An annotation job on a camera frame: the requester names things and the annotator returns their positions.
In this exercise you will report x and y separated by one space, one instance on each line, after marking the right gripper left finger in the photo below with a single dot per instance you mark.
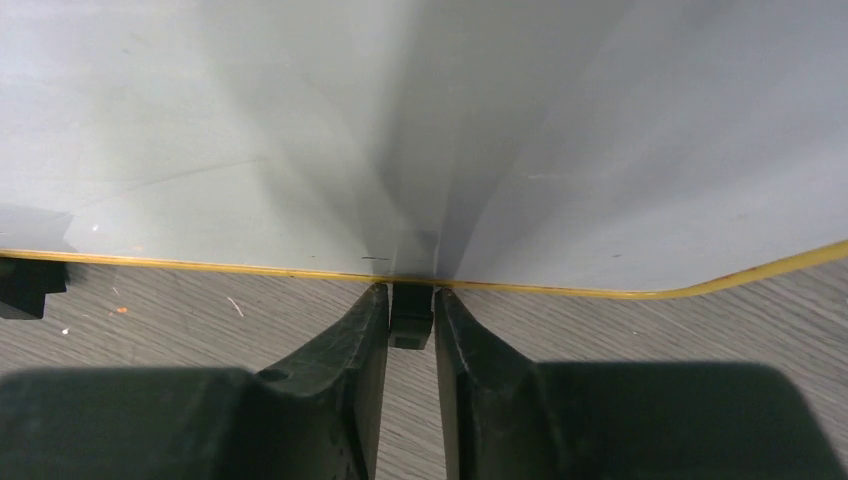
314 414

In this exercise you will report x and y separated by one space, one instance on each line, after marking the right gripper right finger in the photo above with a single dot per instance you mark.
506 416

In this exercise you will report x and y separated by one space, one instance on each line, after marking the yellow framed whiteboard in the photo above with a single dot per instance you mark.
614 149

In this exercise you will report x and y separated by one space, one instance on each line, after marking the black whiteboard foot clip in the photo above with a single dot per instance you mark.
26 283
411 316

